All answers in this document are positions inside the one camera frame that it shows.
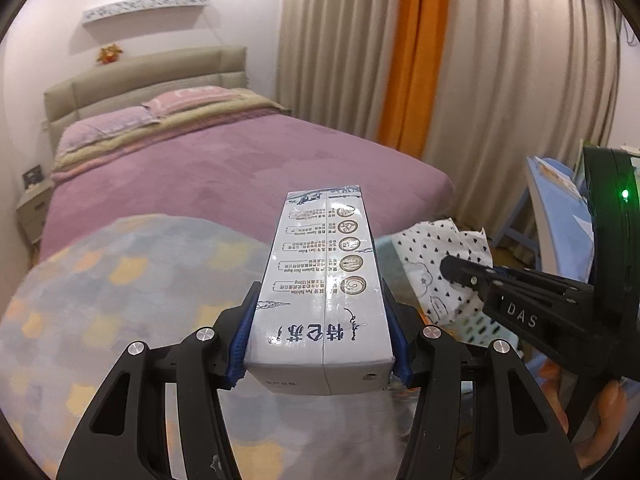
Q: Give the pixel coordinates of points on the person's right hand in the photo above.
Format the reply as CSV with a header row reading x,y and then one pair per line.
x,y
610,410

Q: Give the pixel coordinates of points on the beige curtain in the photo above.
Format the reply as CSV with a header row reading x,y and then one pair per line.
x,y
340,45
525,85

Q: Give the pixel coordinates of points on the beige padded headboard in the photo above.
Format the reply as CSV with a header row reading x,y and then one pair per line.
x,y
150,67

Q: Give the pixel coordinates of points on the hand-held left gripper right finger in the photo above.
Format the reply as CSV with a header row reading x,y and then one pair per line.
x,y
402,355

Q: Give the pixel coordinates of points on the bed with purple cover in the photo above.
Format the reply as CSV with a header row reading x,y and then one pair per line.
x,y
225,170

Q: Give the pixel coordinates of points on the blue white child desk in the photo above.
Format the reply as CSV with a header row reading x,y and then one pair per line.
x,y
555,220

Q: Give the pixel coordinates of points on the white milk carton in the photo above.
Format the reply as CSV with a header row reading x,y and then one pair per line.
x,y
320,285

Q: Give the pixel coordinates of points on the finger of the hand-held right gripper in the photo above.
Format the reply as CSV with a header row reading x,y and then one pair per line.
x,y
515,275
465,277

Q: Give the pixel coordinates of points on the orange plush toy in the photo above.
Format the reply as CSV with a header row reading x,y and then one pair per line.
x,y
110,54

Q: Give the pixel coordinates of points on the white patterned wall shelf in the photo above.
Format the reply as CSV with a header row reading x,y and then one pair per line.
x,y
145,6

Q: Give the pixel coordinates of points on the pink pillow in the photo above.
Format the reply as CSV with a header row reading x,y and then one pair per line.
x,y
190,97

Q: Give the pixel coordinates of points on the orange curtain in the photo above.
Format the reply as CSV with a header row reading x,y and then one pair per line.
x,y
415,50

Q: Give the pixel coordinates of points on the small black picture frame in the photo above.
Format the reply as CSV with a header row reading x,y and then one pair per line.
x,y
32,176

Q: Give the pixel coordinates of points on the folded beige blanket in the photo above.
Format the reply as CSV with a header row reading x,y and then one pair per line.
x,y
200,115

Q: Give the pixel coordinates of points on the purple pillow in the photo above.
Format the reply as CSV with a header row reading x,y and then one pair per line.
x,y
105,127

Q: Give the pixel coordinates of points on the polka dot paper napkin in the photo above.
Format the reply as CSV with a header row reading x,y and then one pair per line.
x,y
440,260

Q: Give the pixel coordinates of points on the grey nightstand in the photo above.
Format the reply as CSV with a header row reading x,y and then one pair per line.
x,y
35,210

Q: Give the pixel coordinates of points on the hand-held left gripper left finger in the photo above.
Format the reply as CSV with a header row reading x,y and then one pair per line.
x,y
240,345

